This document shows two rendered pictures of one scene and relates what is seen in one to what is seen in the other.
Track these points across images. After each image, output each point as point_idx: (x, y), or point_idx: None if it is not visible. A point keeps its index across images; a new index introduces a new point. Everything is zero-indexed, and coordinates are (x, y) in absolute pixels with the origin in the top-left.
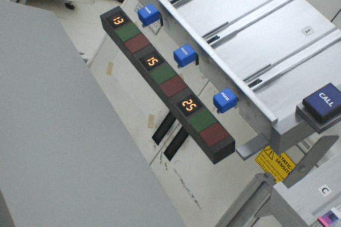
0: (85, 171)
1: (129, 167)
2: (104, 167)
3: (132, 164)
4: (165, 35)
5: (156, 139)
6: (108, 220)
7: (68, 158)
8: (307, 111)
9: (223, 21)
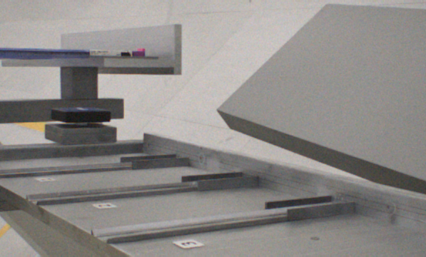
0: (365, 73)
1: (327, 116)
2: (351, 92)
3: (326, 123)
4: None
5: None
6: (327, 64)
7: (386, 67)
8: (104, 125)
9: (208, 193)
